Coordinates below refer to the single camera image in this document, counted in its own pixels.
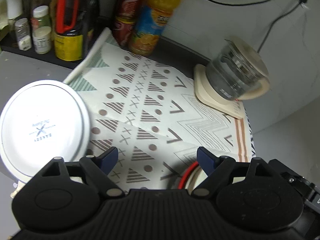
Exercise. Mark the white lidded seasoning jar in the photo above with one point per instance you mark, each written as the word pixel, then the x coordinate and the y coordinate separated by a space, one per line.
pixel 42 40

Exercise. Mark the orange juice bottle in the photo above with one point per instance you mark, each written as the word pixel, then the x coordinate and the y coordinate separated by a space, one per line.
pixel 154 17

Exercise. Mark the cream kettle base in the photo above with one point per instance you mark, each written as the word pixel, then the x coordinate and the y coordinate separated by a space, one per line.
pixel 207 95

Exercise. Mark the patterned table cloth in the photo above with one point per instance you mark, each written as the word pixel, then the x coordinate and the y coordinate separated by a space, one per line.
pixel 149 112

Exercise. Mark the pale green bowl front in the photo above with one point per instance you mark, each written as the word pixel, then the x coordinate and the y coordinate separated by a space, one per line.
pixel 195 179

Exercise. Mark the red drink can upper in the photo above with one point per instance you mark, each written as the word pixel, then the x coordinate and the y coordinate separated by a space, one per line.
pixel 129 8

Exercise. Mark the white plate Bakery print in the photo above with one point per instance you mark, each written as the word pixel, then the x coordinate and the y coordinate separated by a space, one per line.
pixel 43 120

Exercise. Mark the red drink can lower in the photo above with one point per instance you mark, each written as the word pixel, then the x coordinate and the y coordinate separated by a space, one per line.
pixel 122 30

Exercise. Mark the red drink can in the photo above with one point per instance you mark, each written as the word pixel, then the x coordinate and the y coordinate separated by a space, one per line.
pixel 122 30
pixel 129 8

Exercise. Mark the glass electric kettle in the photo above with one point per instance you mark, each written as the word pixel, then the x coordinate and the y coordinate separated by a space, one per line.
pixel 238 72

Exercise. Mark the red and black bowl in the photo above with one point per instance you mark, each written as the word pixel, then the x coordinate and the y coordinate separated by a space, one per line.
pixel 187 174

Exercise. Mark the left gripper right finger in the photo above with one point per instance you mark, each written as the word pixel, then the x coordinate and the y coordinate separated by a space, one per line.
pixel 217 169

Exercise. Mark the clear spice shaker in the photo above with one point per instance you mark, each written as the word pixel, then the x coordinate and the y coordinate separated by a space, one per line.
pixel 23 36

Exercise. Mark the soy sauce jug yellow label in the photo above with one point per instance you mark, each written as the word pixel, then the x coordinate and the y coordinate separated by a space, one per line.
pixel 68 34

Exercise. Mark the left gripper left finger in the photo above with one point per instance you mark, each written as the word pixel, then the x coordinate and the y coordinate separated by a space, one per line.
pixel 97 169

